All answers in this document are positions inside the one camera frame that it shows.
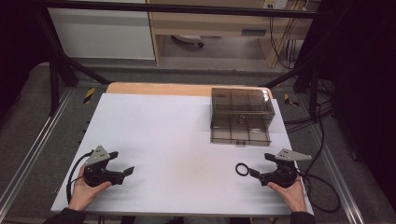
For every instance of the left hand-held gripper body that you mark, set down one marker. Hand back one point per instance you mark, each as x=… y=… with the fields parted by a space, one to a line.
x=97 y=174

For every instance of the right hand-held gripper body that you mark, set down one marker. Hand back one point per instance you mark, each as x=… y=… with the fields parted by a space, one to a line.
x=281 y=175

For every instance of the person's right hand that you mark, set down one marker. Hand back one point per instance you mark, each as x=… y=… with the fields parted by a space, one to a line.
x=291 y=196

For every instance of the person's left hand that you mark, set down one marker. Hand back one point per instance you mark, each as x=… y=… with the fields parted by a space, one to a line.
x=81 y=194

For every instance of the white table sheet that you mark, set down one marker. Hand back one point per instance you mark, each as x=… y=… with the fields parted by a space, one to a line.
x=168 y=149

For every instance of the transparent brown drawer box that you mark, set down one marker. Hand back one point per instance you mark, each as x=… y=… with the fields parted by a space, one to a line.
x=241 y=116

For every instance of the yellow black tape strip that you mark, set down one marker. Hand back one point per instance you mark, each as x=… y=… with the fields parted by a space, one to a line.
x=89 y=95
x=291 y=100

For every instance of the wooden table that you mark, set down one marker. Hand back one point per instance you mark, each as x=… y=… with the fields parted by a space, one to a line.
x=155 y=89

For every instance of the black curtain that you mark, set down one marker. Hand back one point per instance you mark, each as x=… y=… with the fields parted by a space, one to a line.
x=364 y=77
x=18 y=37

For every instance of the white cabinet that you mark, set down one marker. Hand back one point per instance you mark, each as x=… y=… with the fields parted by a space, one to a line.
x=101 y=31

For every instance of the office chair base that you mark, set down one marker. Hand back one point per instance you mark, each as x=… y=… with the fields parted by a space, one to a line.
x=188 y=38

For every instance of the wooden desk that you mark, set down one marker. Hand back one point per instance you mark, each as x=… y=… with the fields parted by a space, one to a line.
x=214 y=23

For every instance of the aluminium floor rail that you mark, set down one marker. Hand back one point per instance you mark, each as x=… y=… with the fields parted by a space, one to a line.
x=339 y=183
x=34 y=144

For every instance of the white wall socket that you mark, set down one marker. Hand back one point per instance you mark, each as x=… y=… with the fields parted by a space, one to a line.
x=274 y=3

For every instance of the black metal frame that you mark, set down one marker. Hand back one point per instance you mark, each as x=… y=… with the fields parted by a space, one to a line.
x=186 y=8

